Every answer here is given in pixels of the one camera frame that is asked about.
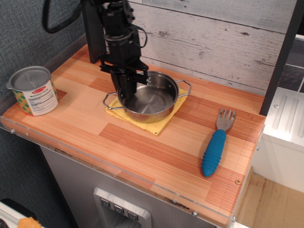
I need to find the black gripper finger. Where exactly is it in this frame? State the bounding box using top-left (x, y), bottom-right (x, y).
top-left (120, 74), bottom-right (137, 99)
top-left (110, 71), bottom-right (121, 91)

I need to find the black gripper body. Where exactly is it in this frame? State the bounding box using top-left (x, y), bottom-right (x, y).
top-left (99, 30), bottom-right (149, 80)

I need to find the stainless steel pot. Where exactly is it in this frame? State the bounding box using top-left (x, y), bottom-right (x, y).
top-left (103, 71), bottom-right (192, 124)

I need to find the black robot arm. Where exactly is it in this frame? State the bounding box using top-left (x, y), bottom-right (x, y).
top-left (94, 0), bottom-right (151, 99)

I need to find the yellow cloth napkin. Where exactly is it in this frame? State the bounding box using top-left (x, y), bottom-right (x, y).
top-left (105, 95), bottom-right (188, 135)

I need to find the toy tin can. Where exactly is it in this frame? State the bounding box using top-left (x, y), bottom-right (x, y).
top-left (6, 66), bottom-right (59, 116)

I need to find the clear acrylic edge strip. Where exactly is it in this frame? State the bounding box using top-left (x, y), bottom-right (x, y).
top-left (1, 113), bottom-right (239, 228)

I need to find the silver dispenser button panel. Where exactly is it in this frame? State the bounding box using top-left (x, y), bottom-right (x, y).
top-left (93, 187), bottom-right (152, 228)

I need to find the orange sponge object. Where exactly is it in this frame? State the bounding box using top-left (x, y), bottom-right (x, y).
top-left (17, 217), bottom-right (42, 228)

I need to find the dark grey left post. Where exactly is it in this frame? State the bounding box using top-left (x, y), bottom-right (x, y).
top-left (82, 0), bottom-right (107, 64)

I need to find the dark grey post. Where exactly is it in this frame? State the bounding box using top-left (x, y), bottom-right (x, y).
top-left (259, 0), bottom-right (304, 116)
top-left (82, 0), bottom-right (107, 64)

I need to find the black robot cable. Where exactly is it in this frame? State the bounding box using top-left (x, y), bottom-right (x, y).
top-left (42, 0), bottom-right (83, 34)

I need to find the blue-handled metal fork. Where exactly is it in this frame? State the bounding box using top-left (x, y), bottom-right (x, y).
top-left (201, 108), bottom-right (236, 177)

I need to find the dark grey right post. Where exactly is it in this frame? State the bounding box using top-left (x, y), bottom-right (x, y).
top-left (259, 0), bottom-right (304, 116)

